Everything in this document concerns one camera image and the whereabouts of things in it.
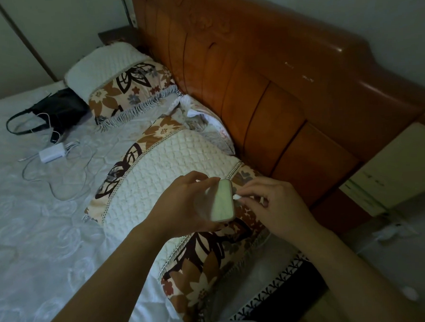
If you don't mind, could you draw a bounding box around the pale yellow nightstand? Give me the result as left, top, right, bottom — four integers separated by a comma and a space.
335, 119, 425, 220

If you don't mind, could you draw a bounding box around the pale green smartphone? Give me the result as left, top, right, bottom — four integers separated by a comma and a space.
207, 178, 236, 223

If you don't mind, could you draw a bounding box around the person's left forearm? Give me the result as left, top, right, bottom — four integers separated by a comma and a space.
27, 220, 182, 322

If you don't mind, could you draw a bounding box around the black handbag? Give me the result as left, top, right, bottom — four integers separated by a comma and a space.
4, 86, 91, 146

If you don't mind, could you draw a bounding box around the black white patterned bed trim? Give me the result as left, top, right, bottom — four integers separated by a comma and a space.
226, 249, 331, 322

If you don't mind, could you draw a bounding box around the brown wooden headboard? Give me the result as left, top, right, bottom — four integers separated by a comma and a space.
130, 0, 425, 246

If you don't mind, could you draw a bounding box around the person's right hand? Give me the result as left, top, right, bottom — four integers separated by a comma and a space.
233, 174, 323, 251

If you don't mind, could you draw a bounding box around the folded light floral cloth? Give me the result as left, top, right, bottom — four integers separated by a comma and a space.
169, 92, 236, 159

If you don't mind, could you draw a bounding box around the white embroidered bedsheet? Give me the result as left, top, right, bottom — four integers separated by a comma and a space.
0, 67, 315, 322

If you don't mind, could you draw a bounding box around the person's right forearm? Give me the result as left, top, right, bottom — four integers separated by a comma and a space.
298, 217, 425, 322

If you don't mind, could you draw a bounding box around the person's left hand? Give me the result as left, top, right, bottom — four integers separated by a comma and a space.
141, 169, 238, 241

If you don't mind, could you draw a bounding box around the white adapter cable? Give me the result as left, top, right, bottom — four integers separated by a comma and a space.
16, 109, 102, 205

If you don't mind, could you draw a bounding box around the white power strip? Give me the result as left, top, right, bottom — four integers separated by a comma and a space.
372, 222, 421, 244

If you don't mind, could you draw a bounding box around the white power adapter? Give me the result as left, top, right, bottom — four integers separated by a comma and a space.
38, 141, 67, 164

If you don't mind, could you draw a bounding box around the dark wooden nightstand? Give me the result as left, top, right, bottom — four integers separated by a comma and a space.
97, 24, 144, 49

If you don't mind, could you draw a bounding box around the large floral quilted pillow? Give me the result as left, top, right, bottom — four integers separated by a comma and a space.
78, 109, 278, 322

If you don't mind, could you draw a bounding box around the white wardrobe with brown trim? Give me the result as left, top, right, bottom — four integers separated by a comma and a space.
0, 0, 136, 104

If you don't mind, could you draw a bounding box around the small floral quilted pillow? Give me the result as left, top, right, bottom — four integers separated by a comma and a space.
62, 38, 185, 134

